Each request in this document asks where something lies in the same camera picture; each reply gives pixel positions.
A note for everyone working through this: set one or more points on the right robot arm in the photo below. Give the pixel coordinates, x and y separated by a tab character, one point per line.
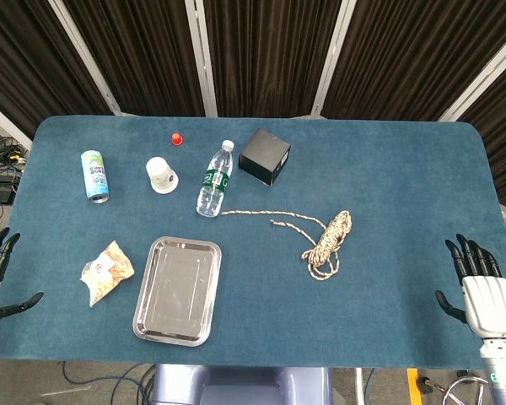
502	371

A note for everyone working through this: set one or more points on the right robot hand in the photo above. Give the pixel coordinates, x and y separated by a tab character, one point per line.
487	301

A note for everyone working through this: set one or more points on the small red bottle cap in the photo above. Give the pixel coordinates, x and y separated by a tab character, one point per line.
177	138

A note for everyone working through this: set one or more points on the white paper cup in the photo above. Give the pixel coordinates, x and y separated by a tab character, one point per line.
161	175

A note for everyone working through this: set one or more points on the white frame post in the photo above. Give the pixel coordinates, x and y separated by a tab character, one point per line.
329	55
202	55
82	55
482	80

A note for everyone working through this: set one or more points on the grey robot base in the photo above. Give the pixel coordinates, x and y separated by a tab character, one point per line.
242	386

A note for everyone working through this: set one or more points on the blue felt table mat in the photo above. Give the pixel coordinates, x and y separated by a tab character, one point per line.
362	304

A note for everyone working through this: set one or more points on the dark brown curtain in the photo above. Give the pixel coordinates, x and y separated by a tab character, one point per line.
261	50

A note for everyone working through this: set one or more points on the black cardboard box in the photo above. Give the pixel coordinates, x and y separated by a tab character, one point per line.
263	157

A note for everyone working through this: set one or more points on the clear plastic water bottle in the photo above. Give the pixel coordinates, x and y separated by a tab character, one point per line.
214	181

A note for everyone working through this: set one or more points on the beverage can with green print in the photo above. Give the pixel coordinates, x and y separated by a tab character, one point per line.
94	177

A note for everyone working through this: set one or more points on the stainless steel tray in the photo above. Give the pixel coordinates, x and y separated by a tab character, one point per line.
178	291

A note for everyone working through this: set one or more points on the chrome chair base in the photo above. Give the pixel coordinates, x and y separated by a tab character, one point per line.
468	392

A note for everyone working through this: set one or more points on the snack bag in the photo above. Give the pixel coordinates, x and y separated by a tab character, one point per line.
106	272

